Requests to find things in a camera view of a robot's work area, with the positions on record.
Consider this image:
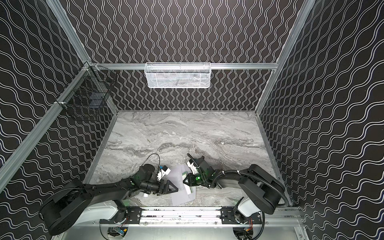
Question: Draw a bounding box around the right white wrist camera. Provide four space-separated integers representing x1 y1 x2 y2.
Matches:
187 161 199 175

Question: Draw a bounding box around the lavender envelope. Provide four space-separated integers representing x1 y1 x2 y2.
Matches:
167 164 196 206

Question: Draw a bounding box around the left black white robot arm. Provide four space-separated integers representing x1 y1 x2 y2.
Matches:
38 164 179 236

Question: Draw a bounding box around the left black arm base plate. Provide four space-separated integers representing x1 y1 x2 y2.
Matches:
100 207 143 225

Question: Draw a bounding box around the white letter with green border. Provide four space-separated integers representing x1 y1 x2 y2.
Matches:
182 172 192 195

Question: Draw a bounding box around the black wire basket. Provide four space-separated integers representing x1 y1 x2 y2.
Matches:
59 66 118 122

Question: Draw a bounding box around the aluminium front rail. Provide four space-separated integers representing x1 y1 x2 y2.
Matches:
61 205 301 228

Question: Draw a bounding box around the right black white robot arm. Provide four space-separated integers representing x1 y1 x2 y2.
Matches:
183 154 290 224

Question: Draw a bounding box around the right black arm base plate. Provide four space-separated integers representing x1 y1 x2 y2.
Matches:
219 207 262 225

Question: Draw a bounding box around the white wire mesh basket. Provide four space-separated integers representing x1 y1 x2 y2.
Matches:
144 62 212 89

